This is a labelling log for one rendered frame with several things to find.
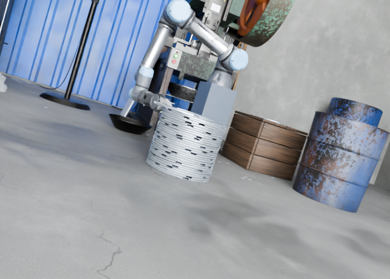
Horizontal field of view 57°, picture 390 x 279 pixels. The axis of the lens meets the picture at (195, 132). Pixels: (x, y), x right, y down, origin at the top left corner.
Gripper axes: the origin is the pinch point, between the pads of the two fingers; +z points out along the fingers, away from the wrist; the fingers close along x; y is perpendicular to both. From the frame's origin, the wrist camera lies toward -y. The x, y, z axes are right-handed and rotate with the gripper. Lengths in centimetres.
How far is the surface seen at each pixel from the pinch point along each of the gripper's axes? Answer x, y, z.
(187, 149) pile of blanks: 13.8, -7.0, 28.9
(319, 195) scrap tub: 21, 83, 45
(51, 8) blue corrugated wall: -51, 16, -245
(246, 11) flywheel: -97, 126, -94
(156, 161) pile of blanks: 22.2, -14.2, 21.6
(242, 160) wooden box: 21, 84, -13
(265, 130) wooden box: -3, 85, -4
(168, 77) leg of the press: -17, 50, -74
